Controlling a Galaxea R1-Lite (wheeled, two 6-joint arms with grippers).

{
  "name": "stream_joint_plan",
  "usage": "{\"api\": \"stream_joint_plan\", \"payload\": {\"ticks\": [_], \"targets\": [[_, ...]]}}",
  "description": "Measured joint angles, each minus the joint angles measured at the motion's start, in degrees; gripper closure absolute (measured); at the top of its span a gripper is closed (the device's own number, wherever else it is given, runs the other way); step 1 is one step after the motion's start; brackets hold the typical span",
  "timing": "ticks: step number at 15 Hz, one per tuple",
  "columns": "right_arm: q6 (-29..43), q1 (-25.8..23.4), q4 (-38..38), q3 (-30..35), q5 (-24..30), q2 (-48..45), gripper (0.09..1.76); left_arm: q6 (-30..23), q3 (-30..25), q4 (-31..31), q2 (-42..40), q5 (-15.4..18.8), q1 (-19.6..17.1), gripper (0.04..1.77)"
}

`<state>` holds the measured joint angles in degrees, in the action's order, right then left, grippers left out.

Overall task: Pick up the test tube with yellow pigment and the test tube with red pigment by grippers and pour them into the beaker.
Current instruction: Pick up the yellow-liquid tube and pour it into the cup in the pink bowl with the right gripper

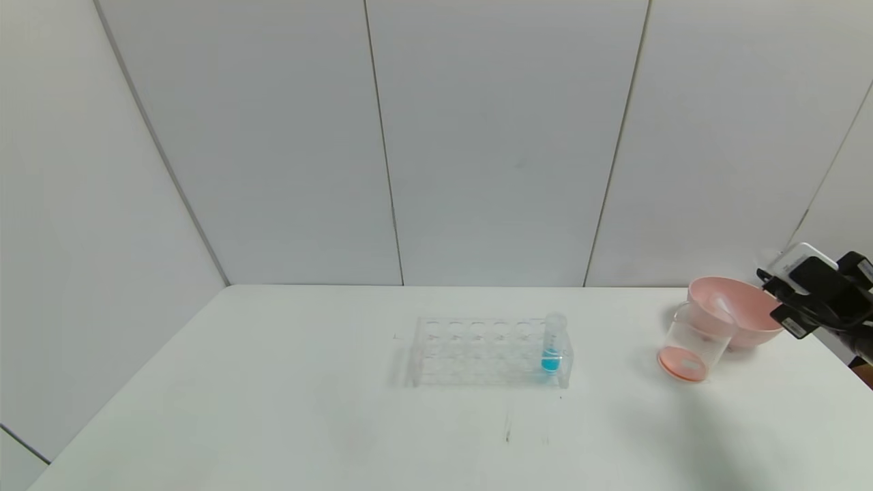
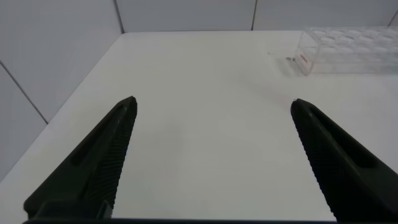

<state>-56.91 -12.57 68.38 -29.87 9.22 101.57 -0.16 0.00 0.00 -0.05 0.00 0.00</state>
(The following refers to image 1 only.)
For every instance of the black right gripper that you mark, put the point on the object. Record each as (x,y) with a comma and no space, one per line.
(791,322)

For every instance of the pink plastic bowl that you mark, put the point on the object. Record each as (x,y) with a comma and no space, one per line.
(740,327)

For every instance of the clear acrylic test tube rack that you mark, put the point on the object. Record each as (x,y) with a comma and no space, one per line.
(477,351)

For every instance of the clear glass beaker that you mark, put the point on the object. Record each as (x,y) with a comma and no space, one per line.
(689,354)

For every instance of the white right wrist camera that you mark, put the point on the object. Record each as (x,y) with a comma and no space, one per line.
(798,254)

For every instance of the blue pigment test tube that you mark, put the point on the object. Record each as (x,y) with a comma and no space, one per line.
(551,358)

